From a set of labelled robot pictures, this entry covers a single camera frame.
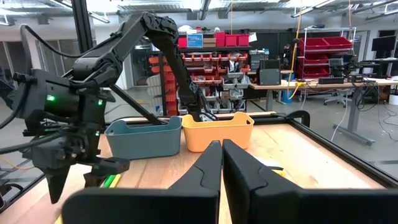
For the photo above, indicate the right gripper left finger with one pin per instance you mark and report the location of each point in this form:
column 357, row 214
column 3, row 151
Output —
column 155, row 205

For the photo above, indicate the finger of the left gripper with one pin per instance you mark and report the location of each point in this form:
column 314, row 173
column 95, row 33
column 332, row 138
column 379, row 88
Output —
column 105, row 169
column 57, row 183

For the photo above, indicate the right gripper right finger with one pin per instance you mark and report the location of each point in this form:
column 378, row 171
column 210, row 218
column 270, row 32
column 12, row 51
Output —
column 311, row 207

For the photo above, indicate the green slim highlighter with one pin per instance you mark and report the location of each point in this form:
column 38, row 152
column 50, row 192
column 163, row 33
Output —
column 109, row 182

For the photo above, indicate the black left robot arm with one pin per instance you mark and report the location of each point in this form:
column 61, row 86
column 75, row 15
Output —
column 102, row 65

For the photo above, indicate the teal plastic bin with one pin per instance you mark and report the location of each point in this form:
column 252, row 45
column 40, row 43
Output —
column 143, row 143

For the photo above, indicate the yellow cap short marker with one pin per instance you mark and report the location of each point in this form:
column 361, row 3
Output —
column 279, row 173

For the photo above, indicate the yellow plastic bin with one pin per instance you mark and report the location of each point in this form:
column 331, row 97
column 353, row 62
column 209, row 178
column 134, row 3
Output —
column 202, row 133

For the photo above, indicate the wooden work desk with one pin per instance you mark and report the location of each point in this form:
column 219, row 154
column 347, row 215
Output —
column 311, row 84

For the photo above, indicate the black equipment box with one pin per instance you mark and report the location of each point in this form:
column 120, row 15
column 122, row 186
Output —
column 269, row 76

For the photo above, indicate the blue sign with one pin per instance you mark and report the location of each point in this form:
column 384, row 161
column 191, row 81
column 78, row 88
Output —
column 195, row 40

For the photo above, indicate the parts shelf orange bins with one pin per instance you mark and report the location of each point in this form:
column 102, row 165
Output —
column 217, row 62

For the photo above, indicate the black monitor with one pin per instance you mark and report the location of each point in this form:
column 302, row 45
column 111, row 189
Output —
column 384, row 46

